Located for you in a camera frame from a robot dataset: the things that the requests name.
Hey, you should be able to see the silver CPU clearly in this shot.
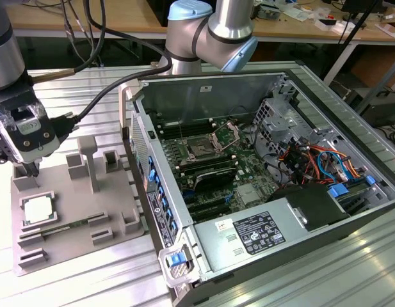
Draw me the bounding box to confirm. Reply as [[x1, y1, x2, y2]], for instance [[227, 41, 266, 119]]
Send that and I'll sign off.
[[24, 196, 54, 223]]

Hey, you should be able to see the black wire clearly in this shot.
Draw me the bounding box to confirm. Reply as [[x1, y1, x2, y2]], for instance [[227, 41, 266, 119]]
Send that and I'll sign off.
[[253, 124, 281, 161]]

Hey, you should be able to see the green RAM stick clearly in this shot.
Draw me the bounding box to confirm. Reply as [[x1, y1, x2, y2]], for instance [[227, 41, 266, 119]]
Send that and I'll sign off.
[[40, 219, 89, 237]]

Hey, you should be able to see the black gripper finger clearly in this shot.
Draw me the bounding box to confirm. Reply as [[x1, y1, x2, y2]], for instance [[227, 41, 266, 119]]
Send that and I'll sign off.
[[23, 161, 41, 178]]

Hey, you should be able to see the grey parts rack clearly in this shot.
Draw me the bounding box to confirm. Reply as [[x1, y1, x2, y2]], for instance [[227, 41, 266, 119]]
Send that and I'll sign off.
[[10, 136, 147, 278]]

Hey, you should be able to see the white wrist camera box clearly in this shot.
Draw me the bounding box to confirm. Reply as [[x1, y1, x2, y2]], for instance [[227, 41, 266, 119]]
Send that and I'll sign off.
[[4, 102, 62, 162]]

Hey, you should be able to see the silver power supply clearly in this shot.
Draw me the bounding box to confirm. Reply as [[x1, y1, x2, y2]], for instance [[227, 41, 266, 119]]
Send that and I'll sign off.
[[192, 198, 309, 279]]

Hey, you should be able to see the CPU socket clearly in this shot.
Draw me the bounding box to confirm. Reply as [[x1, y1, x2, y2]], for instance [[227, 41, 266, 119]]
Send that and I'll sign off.
[[184, 136, 227, 161]]

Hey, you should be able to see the green motherboard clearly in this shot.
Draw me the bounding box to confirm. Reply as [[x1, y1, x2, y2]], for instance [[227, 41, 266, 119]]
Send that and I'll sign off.
[[152, 113, 275, 223]]

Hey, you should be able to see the black box under desk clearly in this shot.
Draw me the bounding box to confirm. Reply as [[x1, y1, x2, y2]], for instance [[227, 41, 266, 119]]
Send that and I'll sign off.
[[357, 91, 395, 127]]

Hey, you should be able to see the wooden desk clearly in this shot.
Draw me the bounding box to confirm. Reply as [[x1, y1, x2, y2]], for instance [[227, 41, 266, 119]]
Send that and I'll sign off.
[[6, 0, 395, 45]]

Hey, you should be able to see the silver chipset heat sink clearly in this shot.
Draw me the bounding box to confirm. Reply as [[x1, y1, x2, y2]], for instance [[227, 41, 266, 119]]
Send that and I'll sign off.
[[237, 185, 261, 204]]

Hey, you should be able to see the thick black cable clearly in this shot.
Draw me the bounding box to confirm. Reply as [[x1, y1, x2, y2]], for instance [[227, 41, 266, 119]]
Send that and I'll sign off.
[[49, 0, 174, 129]]

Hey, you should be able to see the open PC case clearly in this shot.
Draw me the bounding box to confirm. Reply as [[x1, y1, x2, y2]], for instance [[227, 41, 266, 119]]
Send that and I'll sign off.
[[118, 68, 395, 307]]

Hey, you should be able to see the small white box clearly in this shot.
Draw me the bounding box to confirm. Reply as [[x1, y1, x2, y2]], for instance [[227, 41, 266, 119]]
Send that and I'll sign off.
[[315, 19, 338, 32]]

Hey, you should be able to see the black expansion slot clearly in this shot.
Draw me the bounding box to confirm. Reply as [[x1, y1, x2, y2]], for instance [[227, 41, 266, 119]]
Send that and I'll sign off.
[[189, 207, 232, 222], [186, 198, 230, 212]]

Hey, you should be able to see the metal socket cover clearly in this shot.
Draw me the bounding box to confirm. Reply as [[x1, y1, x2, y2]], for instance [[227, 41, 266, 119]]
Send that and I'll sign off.
[[209, 123, 241, 153]]

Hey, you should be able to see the orange wire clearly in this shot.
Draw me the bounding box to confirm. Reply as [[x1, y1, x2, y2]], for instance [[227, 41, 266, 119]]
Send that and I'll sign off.
[[312, 145, 366, 178]]

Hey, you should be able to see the black RAM slot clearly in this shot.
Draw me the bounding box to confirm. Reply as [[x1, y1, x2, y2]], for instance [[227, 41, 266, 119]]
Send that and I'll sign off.
[[178, 153, 234, 166], [160, 124, 214, 138], [180, 160, 236, 175], [158, 118, 213, 130]]

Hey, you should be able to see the blue wire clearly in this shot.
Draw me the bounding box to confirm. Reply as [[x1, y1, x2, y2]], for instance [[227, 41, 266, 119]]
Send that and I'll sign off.
[[317, 150, 347, 188]]

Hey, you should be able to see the black graphics card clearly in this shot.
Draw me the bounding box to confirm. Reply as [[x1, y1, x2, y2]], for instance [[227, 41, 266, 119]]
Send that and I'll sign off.
[[192, 169, 236, 193]]

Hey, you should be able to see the red wire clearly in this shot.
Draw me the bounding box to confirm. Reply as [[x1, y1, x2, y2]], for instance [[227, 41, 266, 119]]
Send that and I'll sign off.
[[299, 150, 319, 183]]

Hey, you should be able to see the silver drive cage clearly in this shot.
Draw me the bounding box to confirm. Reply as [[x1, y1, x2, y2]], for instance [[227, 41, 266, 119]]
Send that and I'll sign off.
[[253, 97, 313, 157]]

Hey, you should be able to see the cardboard box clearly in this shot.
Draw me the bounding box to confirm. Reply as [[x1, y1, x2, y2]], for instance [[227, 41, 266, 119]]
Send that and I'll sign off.
[[376, 22, 395, 38]]

